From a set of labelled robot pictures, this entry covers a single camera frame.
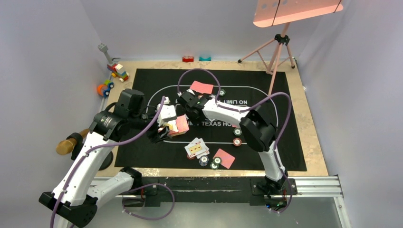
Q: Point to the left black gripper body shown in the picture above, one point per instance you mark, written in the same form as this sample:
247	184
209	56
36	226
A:
154	137

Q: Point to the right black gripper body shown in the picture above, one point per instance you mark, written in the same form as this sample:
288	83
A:
193	118

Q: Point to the pink playing card box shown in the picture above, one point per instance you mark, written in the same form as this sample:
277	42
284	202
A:
177	127

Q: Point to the red backed card top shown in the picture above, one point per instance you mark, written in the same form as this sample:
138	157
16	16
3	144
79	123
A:
201	88

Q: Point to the red backed card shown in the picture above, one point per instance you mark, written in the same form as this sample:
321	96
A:
201	88
226	159

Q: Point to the green poker chip top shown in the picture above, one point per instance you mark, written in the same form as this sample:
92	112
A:
222	92

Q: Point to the face-up playing cards pile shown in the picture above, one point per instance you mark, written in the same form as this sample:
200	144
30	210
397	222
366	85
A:
197	148

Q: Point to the blue poker chip stack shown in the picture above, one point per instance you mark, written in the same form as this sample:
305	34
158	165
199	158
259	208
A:
203	161

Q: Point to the green poker chip stack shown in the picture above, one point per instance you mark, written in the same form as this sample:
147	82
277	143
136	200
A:
217	160

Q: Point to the red backed card bottom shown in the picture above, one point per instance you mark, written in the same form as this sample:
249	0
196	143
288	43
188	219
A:
226	159

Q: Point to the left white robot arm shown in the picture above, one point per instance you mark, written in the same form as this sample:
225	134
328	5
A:
73	201

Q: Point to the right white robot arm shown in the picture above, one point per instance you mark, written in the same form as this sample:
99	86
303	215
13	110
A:
259	132

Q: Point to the black poker table mat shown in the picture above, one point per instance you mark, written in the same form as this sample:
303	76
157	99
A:
243	88

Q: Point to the red small block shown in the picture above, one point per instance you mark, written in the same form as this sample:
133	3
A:
187	59

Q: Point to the teal small block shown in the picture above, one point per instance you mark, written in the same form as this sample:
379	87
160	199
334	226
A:
204	58

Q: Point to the colourful toy block train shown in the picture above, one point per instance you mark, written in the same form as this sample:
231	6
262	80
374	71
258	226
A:
118	71

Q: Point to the gold microphone on stand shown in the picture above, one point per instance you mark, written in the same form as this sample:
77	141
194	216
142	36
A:
72	144

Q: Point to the pink music stand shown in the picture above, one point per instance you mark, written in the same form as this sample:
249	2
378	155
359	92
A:
276	12

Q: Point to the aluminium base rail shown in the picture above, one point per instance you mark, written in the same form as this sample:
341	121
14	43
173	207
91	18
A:
256	191

